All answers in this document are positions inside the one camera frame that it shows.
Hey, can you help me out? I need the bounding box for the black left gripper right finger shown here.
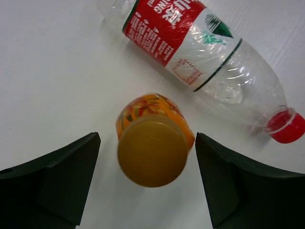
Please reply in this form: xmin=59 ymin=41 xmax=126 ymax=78
xmin=195 ymin=133 xmax=305 ymax=229

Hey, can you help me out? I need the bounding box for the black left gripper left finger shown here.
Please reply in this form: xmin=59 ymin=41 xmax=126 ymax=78
xmin=0 ymin=132 xmax=101 ymax=229

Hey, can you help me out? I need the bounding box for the orange juice bottle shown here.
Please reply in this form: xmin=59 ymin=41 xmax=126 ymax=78
xmin=115 ymin=93 xmax=195 ymax=187

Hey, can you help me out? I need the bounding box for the large clear red-label bottle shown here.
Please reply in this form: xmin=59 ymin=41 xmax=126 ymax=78
xmin=96 ymin=0 xmax=305 ymax=144

